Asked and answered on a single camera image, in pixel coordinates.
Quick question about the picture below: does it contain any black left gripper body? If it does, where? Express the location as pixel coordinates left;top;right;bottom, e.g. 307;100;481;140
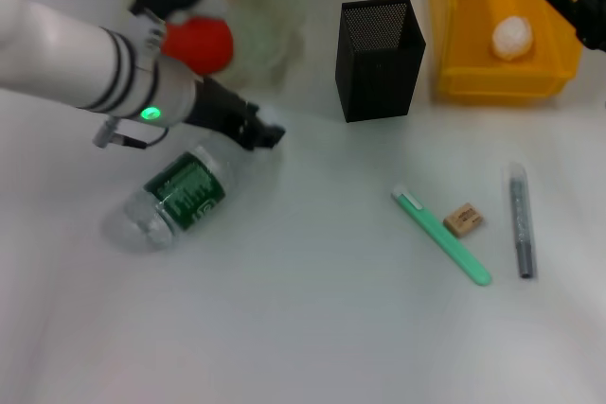
187;75;262;146

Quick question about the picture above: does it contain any orange fruit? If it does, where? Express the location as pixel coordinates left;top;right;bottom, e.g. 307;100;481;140
160;15;235;76

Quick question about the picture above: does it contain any white paper ball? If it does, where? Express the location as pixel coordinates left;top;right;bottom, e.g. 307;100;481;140
490;15;536;61

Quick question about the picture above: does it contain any clear green-label water bottle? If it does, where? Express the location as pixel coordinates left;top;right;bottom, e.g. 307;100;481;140
104;108;285;254

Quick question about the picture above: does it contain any beige eraser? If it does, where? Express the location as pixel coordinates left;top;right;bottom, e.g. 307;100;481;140
443;202;486;238

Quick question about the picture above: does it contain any grey pen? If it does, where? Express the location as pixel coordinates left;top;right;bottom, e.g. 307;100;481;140
502;161;538;280

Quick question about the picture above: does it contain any pale green glass fruit bowl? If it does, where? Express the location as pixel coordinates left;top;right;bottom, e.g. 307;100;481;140
188;0;307;93

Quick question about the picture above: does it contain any black mesh pen holder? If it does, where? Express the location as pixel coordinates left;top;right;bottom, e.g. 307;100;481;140
334;0;427;124

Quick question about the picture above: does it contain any yellow plastic bin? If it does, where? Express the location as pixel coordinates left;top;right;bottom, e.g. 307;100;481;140
428;0;584;105

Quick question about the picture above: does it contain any left arm grey cable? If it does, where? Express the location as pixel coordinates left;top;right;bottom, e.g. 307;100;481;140
92;119;171;152

